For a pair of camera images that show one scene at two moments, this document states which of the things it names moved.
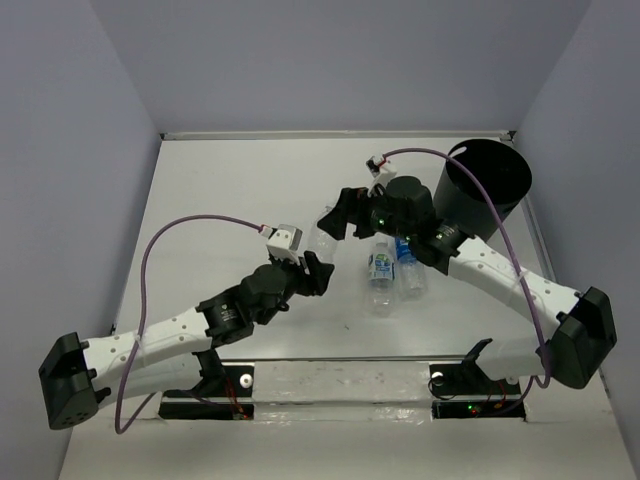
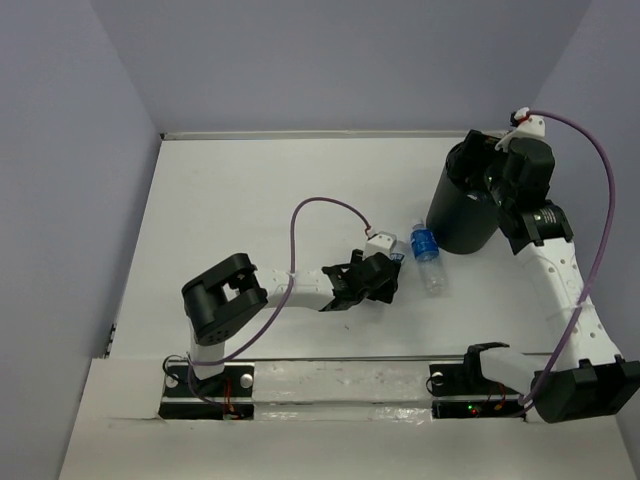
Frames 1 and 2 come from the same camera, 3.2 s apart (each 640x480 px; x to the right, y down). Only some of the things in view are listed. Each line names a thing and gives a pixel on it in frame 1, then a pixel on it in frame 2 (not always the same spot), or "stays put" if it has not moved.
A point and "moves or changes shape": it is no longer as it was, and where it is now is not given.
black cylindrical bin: (501, 170) stays put
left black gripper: (318, 274) to (383, 292)
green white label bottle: (381, 270) moves or changes shape
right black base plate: (463, 390) stays put
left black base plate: (237, 380) stays put
